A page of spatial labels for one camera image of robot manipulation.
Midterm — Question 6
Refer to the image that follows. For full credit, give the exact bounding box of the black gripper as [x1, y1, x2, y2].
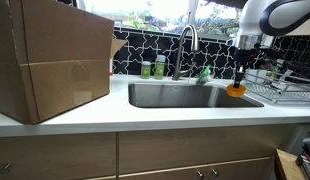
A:
[232, 45, 263, 89]

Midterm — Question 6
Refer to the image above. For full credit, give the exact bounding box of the small orange bowl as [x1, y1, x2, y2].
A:
[226, 83, 247, 99]

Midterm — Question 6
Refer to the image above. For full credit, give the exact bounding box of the stainless steel sink basin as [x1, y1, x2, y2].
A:
[127, 81, 265, 109]

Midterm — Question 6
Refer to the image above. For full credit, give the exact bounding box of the white sponge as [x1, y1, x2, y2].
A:
[245, 68, 268, 83]

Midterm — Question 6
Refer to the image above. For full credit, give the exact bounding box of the green sponge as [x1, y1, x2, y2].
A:
[195, 64, 213, 85]

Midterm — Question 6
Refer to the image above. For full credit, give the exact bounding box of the brushed steel gooseneck faucet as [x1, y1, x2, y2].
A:
[171, 24, 200, 82]

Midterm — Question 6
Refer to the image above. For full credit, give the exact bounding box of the tall green soap bottle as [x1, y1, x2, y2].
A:
[153, 54, 167, 81]

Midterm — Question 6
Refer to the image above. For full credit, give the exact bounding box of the wooden cabinet drawer front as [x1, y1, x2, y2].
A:
[0, 132, 117, 180]
[117, 124, 298, 176]

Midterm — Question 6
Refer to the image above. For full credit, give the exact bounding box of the short green soap bottle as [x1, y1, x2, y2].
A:
[140, 60, 152, 80]

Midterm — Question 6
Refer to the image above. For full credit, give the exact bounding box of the wooden cabinet door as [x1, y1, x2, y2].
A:
[117, 156, 277, 180]

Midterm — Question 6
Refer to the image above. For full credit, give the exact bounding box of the kitchen window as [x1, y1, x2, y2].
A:
[76, 0, 249, 38]

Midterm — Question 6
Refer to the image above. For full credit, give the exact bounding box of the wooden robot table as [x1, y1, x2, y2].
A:
[273, 148, 308, 180]

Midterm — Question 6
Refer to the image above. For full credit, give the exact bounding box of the brown cardboard box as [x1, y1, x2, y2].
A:
[0, 0, 128, 126]

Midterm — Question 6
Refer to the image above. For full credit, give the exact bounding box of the metal wire dish rack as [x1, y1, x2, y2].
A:
[243, 67, 310, 105]

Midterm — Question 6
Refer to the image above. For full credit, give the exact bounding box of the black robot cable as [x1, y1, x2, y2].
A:
[258, 45, 310, 82]

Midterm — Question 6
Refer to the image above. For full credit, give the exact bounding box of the metal drawer handle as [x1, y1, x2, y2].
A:
[0, 161, 12, 176]

